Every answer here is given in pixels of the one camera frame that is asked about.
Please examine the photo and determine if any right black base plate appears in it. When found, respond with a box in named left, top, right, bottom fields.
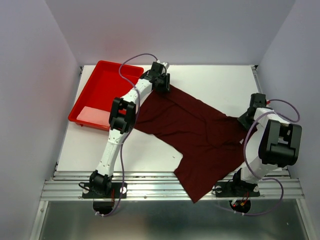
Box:
left=212, top=181, right=260, bottom=198

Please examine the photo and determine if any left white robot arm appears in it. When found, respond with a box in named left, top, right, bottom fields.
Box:
left=88, top=67, right=170, bottom=197

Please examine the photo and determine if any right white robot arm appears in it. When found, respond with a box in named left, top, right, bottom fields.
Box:
left=229, top=107, right=303, bottom=196

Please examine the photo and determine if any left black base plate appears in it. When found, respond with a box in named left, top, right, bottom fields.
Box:
left=78, top=182, right=127, bottom=200

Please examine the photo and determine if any red plastic tray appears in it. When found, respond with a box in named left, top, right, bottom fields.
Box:
left=68, top=60, right=144, bottom=131

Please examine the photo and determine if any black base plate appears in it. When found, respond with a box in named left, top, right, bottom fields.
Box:
left=212, top=181, right=260, bottom=198
left=78, top=182, right=127, bottom=200

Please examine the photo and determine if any aluminium rail frame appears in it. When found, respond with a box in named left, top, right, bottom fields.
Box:
left=28, top=64, right=311, bottom=240

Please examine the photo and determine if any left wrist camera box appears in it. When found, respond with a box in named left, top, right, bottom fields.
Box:
left=150, top=60, right=170, bottom=75

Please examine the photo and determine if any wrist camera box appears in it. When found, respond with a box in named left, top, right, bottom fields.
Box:
left=150, top=60, right=170, bottom=75
left=249, top=93, right=267, bottom=108

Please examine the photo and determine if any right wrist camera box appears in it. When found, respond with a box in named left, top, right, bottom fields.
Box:
left=249, top=93, right=267, bottom=108

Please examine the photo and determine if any dark red t shirt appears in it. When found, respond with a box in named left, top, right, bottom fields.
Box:
left=135, top=85, right=247, bottom=203

